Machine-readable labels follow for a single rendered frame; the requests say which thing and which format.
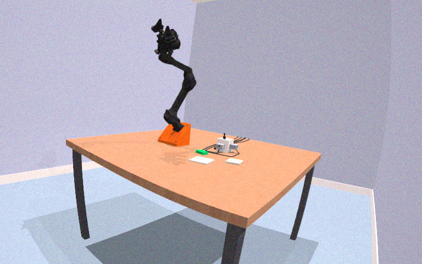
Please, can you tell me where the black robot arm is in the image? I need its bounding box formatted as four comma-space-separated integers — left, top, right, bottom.
154, 29, 196, 133

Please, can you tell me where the green rectangular block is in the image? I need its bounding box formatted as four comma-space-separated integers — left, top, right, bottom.
196, 150, 208, 155

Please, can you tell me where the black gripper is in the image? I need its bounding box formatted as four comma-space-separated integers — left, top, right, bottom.
151, 19, 176, 47

